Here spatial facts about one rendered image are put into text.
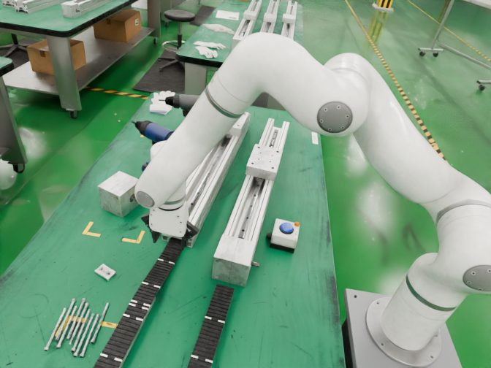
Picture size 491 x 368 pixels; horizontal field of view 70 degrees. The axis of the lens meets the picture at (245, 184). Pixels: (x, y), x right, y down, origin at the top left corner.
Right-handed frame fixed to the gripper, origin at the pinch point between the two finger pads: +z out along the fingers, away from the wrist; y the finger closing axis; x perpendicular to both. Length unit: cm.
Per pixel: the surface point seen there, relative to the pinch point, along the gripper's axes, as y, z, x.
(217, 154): -0.5, 1.0, 49.7
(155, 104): -44, 5, 88
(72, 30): -149, 8, 175
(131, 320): 0.1, 3.4, -23.9
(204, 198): 4.2, -1.9, 18.8
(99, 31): -221, 55, 320
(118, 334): -1.1, 3.4, -27.9
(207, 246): 9.3, 6.6, 7.0
